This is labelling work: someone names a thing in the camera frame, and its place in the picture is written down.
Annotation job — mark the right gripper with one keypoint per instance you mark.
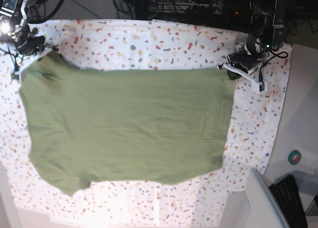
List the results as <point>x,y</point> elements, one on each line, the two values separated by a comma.
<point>27,47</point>

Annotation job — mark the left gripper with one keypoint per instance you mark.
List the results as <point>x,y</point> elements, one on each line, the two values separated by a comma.
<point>248,62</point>

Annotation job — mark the green t-shirt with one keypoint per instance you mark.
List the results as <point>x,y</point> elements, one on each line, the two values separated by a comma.
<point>92,126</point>

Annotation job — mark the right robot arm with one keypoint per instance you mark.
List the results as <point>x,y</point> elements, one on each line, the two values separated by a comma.
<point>15,15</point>

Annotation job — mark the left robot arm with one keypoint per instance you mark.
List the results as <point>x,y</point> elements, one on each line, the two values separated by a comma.
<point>263,21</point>

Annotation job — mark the terrazzo patterned tablecloth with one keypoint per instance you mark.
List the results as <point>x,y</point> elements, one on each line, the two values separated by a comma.
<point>153,45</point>

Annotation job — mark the green tape roll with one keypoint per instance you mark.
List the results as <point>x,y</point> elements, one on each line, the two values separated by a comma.
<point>294,157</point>

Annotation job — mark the black keyboard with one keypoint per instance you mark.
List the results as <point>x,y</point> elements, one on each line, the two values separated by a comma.
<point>286,194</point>

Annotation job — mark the grey plastic bin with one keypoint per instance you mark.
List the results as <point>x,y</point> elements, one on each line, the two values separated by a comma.
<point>264,210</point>

